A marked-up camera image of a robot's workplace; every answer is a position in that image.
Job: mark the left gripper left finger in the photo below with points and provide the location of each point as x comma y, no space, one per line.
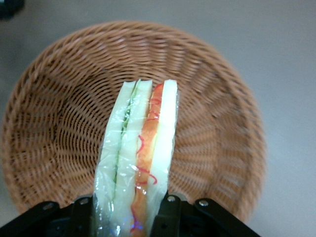
49,222

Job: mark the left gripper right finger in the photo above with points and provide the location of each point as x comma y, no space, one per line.
197,219

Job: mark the triangle sandwich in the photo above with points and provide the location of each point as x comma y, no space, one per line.
138,148

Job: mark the round brown wicker basket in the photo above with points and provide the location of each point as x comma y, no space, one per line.
61,111

